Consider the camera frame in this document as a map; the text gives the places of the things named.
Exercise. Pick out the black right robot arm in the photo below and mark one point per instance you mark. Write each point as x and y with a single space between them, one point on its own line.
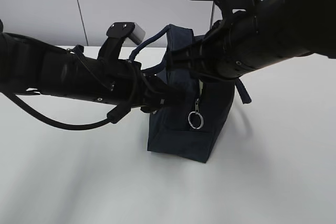
254 34

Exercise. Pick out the green lidded glass container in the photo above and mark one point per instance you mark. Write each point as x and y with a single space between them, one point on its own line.
201 86

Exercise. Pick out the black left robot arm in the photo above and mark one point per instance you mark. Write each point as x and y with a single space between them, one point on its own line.
28 64

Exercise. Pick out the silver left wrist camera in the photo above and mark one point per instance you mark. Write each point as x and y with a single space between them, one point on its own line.
123 30

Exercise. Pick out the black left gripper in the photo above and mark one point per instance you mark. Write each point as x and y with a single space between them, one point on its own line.
152 93

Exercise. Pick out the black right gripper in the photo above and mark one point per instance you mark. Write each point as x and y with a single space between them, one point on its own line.
194 59

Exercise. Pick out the dark navy lunch bag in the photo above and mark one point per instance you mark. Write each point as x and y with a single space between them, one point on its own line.
191 132

